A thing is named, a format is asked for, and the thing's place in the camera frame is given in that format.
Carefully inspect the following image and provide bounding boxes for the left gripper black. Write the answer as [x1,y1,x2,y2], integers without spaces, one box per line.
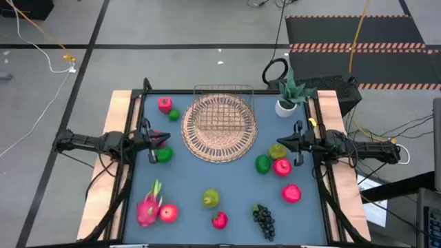
[132,116,172,165]

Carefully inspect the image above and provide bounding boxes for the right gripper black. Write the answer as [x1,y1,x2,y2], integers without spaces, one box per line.
[276,119,318,167]

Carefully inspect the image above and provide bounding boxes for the red round fruit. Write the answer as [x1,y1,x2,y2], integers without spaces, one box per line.
[281,183,302,205]
[153,130,167,148]

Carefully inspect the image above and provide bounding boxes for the green apple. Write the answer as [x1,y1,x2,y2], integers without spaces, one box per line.
[267,143,288,161]

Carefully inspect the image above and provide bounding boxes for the large green lime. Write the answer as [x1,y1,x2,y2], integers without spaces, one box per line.
[154,147,175,164]
[254,154,271,175]

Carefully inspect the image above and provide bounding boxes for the red apple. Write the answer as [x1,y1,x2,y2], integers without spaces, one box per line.
[158,203,180,224]
[273,157,293,178]

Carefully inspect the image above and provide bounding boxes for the red bell pepper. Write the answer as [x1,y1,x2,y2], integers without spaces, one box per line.
[157,96,174,114]

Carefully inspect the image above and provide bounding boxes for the pink dragon fruit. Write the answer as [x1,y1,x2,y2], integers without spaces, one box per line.
[136,178,163,228]

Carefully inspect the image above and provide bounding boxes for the green pear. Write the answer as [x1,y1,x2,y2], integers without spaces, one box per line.
[201,188,221,210]

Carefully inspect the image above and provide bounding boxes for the black grapes with leaf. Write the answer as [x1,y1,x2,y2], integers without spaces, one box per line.
[252,203,276,242]

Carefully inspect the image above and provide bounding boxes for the red strawberry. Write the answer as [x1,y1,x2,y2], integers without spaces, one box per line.
[211,211,229,231]

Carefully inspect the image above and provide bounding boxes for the potted plant in white pot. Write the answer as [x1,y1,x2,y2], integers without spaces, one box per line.
[274,67,316,118]

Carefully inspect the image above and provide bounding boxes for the wooden side board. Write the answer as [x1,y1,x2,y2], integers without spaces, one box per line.
[315,90,372,242]
[76,90,143,241]

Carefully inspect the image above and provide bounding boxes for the round woven placemat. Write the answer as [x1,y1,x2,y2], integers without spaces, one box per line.
[181,93,258,163]

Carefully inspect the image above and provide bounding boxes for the white paper sheet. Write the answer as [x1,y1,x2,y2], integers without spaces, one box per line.
[357,174,389,228]

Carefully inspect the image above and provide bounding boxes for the black hazard-striped floor mat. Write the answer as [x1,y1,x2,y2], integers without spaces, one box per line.
[285,14,428,50]
[288,48,441,91]

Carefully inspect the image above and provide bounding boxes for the black beam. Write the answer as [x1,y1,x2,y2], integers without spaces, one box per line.
[361,170,435,204]

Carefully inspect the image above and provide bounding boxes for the grey pole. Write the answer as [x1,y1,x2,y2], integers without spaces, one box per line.
[433,98,441,192]

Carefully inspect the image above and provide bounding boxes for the grey device with keypad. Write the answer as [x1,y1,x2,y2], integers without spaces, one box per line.
[416,187,441,248]

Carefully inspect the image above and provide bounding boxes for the black box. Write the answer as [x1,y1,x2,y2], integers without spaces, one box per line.
[0,0,55,21]

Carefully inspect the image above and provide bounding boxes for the black table frame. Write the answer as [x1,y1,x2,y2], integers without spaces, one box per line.
[103,77,371,248]

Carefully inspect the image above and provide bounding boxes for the copper wire basket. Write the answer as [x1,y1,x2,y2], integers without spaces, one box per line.
[192,84,255,132]

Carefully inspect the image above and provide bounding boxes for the yellow cable with plug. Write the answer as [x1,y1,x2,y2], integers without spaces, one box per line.
[354,118,398,144]

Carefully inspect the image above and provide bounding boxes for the white floor cable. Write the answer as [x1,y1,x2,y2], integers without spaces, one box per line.
[0,0,76,158]

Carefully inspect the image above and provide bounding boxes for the black hanging cable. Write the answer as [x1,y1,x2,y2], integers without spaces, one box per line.
[261,0,289,86]

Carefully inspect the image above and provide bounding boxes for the white cable loop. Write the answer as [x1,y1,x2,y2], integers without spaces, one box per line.
[396,143,411,165]

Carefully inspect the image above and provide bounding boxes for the orange floor cable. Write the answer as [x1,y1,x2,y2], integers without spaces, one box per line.
[5,0,77,63]

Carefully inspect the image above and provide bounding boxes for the long yellow cable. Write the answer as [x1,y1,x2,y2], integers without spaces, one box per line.
[348,0,370,75]

